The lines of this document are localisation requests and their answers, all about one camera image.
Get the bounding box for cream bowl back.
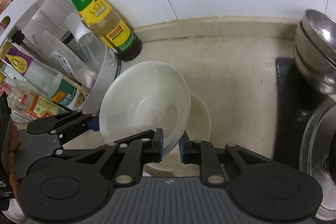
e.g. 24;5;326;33
186;92;211;141

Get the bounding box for cream bowl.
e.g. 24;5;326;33
186;92;211;141
99;61;191;155
144;152;183;177

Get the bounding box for cream bowl front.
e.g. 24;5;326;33
99;61;191;155

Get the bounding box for stacked steel bowls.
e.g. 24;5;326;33
294;9;335;95

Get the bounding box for yellow label vinegar bottle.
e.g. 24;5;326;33
1;74;67;119

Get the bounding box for white two-tier turntable rack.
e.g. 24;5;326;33
1;0;118;114

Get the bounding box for green label fish sauce bottle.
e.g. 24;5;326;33
1;42;88;110

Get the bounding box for clear plastic bag in rack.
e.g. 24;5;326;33
34;13;106;89

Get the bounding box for green yellow sesame oil bottle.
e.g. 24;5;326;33
71;0;142;61

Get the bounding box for black gas stove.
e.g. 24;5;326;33
273;57;335;169

